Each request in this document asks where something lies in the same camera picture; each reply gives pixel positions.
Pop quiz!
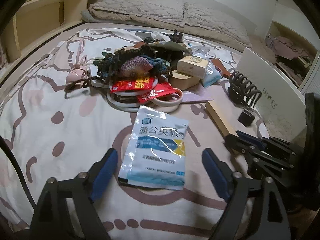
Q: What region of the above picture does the light blue plastic packet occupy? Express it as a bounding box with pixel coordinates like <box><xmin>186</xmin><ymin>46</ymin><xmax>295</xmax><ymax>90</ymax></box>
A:
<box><xmin>201</xmin><ymin>61</ymin><xmax>222</xmax><ymax>88</ymax></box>

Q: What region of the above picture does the small black cube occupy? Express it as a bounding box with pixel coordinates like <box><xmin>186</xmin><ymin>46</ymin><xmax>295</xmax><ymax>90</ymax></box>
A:
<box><xmin>238</xmin><ymin>109</ymin><xmax>255</xmax><ymax>127</ymax></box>

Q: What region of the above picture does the white shoe box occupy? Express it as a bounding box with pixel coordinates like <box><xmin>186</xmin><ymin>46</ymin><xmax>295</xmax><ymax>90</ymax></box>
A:
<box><xmin>236</xmin><ymin>48</ymin><xmax>306</xmax><ymax>141</ymax></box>

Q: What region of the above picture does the red snack packet upper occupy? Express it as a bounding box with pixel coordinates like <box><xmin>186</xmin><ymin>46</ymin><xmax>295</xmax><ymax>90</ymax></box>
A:
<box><xmin>111</xmin><ymin>76</ymin><xmax>157</xmax><ymax>93</ymax></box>

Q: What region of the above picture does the red snack packet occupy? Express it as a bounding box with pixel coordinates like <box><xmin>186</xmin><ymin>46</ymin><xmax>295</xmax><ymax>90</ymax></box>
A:
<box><xmin>137</xmin><ymin>82</ymin><xmax>176</xmax><ymax>103</ymax></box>
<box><xmin>111</xmin><ymin>76</ymin><xmax>157</xmax><ymax>93</ymax></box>

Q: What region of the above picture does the closet with clothes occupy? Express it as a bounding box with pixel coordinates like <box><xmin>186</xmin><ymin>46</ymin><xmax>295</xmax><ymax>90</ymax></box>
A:
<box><xmin>265</xmin><ymin>21</ymin><xmax>319</xmax><ymax>88</ymax></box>

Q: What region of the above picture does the wooden shelf unit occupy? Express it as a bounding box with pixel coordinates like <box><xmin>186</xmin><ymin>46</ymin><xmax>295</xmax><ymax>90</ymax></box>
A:
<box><xmin>1</xmin><ymin>0</ymin><xmax>101</xmax><ymax>81</ymax></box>

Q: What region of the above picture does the dark crocheted yarn bag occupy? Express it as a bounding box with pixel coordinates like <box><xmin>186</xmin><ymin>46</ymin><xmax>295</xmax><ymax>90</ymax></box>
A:
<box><xmin>65</xmin><ymin>44</ymin><xmax>172</xmax><ymax>92</ymax></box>

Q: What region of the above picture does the patterned white pink blanket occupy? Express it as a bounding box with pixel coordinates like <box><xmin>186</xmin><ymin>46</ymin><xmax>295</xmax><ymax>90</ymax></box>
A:
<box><xmin>0</xmin><ymin>27</ymin><xmax>271</xmax><ymax>240</ymax></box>

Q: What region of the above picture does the tan cardboard small box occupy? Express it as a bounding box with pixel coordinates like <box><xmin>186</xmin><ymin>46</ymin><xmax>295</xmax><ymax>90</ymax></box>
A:
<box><xmin>176</xmin><ymin>56</ymin><xmax>209</xmax><ymax>79</ymax></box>

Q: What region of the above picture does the wooden oval block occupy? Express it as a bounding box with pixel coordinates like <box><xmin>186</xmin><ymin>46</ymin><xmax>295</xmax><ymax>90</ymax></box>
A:
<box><xmin>169</xmin><ymin>70</ymin><xmax>200</xmax><ymax>91</ymax></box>

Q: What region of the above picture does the pink handheld fan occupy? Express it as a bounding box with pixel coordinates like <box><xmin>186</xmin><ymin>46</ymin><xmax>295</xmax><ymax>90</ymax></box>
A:
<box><xmin>66</xmin><ymin>39</ymin><xmax>87</xmax><ymax>89</ymax></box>

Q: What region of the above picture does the beige quilted duvet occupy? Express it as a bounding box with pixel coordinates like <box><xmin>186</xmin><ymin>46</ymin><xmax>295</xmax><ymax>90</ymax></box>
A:
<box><xmin>81</xmin><ymin>0</ymin><xmax>252</xmax><ymax>52</ymax></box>

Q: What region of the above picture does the purple notepad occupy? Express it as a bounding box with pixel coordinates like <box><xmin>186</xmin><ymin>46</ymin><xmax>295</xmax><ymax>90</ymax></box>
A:
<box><xmin>182</xmin><ymin>83</ymin><xmax>214</xmax><ymax>103</ymax></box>

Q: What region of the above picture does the long wooden stick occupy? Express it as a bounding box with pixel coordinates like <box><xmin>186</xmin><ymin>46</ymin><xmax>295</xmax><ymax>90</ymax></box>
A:
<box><xmin>205</xmin><ymin>100</ymin><xmax>238</xmax><ymax>137</ymax></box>

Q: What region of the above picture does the white blue medicine sachet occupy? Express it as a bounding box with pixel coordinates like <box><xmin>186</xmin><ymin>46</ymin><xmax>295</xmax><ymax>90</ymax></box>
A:
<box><xmin>118</xmin><ymin>106</ymin><xmax>189</xmax><ymax>191</ymax></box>

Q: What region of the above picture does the red snack packet lower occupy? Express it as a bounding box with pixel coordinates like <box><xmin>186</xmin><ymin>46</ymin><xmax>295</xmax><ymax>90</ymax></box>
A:
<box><xmin>137</xmin><ymin>82</ymin><xmax>176</xmax><ymax>103</ymax></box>

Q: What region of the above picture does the black hair claw clip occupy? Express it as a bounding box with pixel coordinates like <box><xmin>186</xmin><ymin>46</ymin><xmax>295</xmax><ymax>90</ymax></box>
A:
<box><xmin>228</xmin><ymin>70</ymin><xmax>262</xmax><ymax>107</ymax></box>

